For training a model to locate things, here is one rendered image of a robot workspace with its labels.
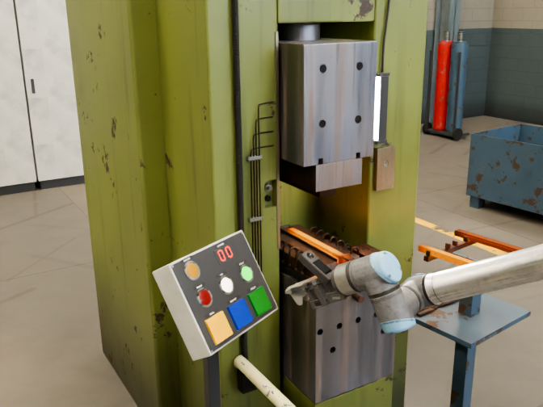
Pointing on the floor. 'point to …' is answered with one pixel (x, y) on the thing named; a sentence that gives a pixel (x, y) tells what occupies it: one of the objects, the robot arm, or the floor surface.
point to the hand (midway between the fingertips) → (288, 288)
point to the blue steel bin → (507, 167)
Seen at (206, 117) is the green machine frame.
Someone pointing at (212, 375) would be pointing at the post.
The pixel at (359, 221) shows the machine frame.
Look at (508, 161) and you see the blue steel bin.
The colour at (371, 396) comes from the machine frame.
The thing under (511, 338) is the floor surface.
